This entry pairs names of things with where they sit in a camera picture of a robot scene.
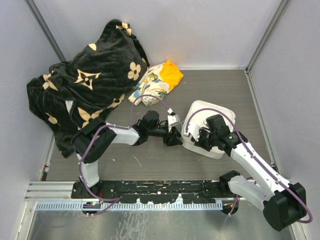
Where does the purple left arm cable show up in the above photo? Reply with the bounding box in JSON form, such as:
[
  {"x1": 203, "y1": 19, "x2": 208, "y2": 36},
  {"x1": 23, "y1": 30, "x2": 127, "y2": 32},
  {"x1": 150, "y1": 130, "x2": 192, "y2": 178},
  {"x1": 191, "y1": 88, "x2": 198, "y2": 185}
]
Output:
[{"x1": 77, "y1": 94, "x2": 173, "y2": 216}]

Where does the white slotted cable duct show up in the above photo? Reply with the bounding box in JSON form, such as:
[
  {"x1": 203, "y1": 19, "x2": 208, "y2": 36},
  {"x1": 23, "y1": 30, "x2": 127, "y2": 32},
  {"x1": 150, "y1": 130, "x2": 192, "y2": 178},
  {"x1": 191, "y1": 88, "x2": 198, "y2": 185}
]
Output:
[{"x1": 35, "y1": 200, "x2": 223, "y2": 212}]

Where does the black floral fleece blanket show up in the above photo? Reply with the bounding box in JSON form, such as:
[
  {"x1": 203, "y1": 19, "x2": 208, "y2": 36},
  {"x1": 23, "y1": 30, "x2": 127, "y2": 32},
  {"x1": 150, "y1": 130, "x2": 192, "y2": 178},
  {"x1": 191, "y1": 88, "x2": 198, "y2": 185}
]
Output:
[{"x1": 26, "y1": 19, "x2": 149, "y2": 158}]

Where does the yellow cloth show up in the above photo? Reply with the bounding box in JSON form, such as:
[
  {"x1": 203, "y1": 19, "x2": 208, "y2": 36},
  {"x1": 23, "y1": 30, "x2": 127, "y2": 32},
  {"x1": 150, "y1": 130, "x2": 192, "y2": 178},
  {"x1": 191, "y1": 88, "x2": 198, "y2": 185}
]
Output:
[{"x1": 160, "y1": 60, "x2": 184, "y2": 91}]

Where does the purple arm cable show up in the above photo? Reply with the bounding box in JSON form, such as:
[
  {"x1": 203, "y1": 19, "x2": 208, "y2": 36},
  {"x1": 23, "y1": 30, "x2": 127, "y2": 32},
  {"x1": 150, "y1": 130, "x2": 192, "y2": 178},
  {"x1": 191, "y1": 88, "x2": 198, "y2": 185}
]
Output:
[
  {"x1": 77, "y1": 94, "x2": 173, "y2": 216},
  {"x1": 186, "y1": 107, "x2": 313, "y2": 225}
]

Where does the grey medicine kit case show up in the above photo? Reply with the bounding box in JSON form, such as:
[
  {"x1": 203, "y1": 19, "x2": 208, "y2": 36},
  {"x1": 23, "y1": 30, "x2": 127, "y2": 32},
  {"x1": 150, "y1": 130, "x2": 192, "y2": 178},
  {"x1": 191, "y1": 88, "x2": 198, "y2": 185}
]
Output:
[{"x1": 181, "y1": 100, "x2": 236, "y2": 159}]

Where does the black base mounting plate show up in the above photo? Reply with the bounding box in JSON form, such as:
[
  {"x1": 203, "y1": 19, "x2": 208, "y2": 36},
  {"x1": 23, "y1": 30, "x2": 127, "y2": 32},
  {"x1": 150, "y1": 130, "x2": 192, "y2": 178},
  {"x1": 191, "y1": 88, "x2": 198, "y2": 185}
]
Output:
[{"x1": 71, "y1": 179, "x2": 241, "y2": 205}]

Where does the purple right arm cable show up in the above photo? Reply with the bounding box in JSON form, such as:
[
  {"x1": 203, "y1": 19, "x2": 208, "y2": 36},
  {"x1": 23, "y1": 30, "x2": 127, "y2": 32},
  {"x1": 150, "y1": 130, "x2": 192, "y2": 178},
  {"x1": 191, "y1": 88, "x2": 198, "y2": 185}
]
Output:
[{"x1": 186, "y1": 107, "x2": 313, "y2": 225}]

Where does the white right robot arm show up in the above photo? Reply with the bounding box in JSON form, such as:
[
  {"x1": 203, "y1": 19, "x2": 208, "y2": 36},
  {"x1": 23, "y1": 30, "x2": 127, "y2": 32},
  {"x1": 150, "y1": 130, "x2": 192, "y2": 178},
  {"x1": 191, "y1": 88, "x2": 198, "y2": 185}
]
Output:
[{"x1": 185, "y1": 114, "x2": 307, "y2": 232}]

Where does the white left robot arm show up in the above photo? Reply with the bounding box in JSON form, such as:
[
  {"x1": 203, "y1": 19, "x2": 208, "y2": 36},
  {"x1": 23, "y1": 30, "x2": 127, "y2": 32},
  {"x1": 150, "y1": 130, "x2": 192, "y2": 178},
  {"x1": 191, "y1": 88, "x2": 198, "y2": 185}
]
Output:
[{"x1": 71, "y1": 110, "x2": 183, "y2": 198}]

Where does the aluminium frame rail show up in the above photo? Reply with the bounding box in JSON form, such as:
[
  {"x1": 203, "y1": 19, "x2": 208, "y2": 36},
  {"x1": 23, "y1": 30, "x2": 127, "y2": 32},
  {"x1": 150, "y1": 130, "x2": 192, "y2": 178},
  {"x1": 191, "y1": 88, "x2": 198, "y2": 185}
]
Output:
[{"x1": 24, "y1": 181, "x2": 75, "y2": 202}]

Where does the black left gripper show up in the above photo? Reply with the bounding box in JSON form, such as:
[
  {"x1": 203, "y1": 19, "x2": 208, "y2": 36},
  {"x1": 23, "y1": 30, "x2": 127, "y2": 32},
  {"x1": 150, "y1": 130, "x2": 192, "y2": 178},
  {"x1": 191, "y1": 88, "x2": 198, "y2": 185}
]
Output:
[{"x1": 147, "y1": 124, "x2": 183, "y2": 146}]

